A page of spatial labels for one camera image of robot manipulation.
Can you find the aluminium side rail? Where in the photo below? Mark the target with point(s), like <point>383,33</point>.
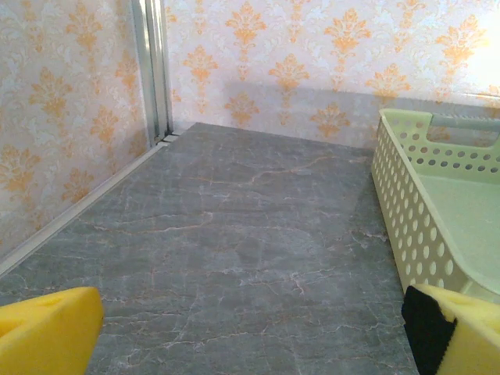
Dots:
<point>78,211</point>

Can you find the green perforated plastic basket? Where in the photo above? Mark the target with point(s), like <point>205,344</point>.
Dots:
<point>449,203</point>

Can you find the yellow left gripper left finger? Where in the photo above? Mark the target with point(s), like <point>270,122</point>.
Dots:
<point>43,336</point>

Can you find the aluminium frame post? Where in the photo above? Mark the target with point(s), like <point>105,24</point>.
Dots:
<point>154,78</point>

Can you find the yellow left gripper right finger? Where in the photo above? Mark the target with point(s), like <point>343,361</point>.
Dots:
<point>468,340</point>

